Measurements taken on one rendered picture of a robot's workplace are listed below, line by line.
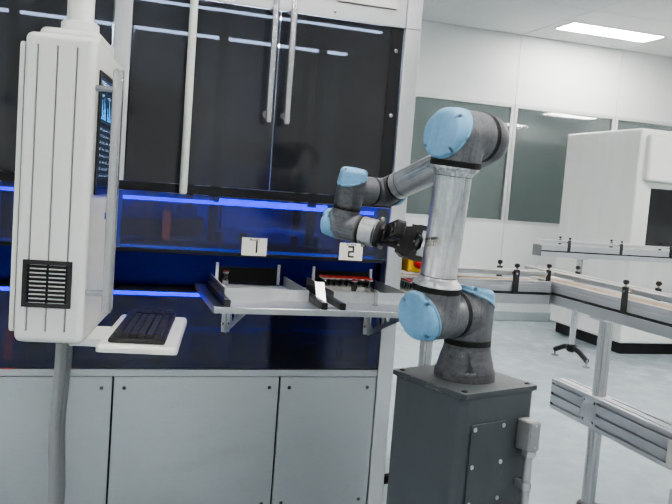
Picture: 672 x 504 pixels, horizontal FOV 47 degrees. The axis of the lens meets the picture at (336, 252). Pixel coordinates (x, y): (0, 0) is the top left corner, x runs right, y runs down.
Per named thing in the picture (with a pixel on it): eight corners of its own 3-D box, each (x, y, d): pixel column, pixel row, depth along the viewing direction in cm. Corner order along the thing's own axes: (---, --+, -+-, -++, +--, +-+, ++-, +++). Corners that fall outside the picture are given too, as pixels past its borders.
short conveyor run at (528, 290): (389, 300, 281) (393, 257, 280) (375, 293, 296) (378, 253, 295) (552, 305, 301) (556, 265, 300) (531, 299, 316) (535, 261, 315)
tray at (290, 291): (209, 283, 261) (210, 273, 260) (283, 286, 268) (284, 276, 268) (224, 299, 228) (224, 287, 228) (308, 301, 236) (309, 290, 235)
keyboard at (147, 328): (128, 315, 231) (129, 307, 231) (176, 317, 233) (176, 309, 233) (107, 342, 192) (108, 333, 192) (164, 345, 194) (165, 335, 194)
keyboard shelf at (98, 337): (93, 320, 233) (93, 312, 232) (186, 325, 236) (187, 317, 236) (60, 353, 188) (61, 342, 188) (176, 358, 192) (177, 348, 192)
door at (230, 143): (124, 179, 243) (134, -10, 238) (268, 190, 257) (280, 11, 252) (124, 179, 243) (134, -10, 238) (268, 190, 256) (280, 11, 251)
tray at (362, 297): (306, 287, 270) (306, 277, 270) (375, 289, 278) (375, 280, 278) (333, 302, 238) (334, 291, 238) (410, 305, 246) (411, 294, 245)
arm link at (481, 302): (502, 340, 189) (507, 286, 188) (467, 344, 181) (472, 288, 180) (464, 331, 198) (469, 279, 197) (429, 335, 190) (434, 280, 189)
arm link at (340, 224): (321, 205, 203) (316, 236, 205) (359, 214, 199) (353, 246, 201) (332, 203, 210) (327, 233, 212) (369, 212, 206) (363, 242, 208)
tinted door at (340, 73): (269, 190, 257) (281, 11, 252) (389, 199, 269) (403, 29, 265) (269, 190, 256) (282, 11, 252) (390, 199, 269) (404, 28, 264)
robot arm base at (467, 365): (507, 381, 189) (511, 342, 188) (464, 387, 180) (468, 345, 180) (463, 367, 201) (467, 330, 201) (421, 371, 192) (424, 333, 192)
